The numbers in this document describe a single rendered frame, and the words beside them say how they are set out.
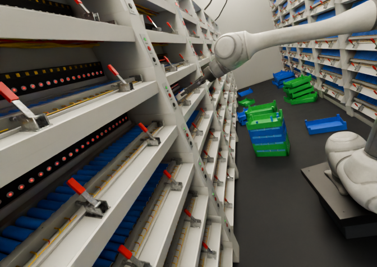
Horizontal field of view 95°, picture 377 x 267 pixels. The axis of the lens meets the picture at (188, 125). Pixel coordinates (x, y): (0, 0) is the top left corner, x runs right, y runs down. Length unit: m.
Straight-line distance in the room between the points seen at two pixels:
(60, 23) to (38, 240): 0.41
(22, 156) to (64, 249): 0.17
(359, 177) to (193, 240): 0.66
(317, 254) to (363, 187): 0.51
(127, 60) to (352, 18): 0.81
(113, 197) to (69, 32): 0.37
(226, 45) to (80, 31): 0.42
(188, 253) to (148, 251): 0.22
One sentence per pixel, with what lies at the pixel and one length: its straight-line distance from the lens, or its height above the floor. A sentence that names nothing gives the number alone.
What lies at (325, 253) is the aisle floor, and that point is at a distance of 1.29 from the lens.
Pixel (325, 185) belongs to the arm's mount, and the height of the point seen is 0.25.
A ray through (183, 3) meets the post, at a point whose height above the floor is 1.66.
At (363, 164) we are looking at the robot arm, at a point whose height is 0.54.
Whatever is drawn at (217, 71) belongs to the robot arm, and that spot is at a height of 1.02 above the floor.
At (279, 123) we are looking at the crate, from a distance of 1.71.
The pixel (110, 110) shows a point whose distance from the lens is 0.46.
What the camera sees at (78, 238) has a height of 0.90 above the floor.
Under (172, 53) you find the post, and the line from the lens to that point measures 1.39.
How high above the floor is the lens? 1.09
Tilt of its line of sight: 18 degrees down
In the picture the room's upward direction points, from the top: 23 degrees counter-clockwise
